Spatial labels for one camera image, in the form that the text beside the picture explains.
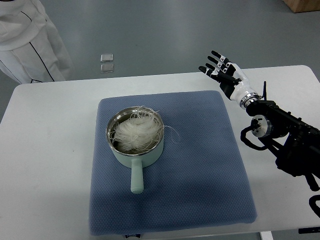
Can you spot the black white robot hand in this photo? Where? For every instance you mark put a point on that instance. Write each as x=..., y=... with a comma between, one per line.
x=232, y=80

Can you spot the white vermicelli noodle nest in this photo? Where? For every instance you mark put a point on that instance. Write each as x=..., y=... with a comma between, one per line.
x=140, y=132

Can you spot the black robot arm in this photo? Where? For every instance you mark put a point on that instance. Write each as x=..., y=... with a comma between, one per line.
x=294, y=143

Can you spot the cardboard box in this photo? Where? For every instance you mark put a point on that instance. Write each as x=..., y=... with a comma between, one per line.
x=303, y=6

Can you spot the blue textured cloth mat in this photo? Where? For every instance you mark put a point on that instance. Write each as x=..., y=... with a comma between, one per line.
x=198, y=181

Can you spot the person in white clothes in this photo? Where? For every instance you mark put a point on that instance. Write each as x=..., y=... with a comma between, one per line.
x=31, y=49

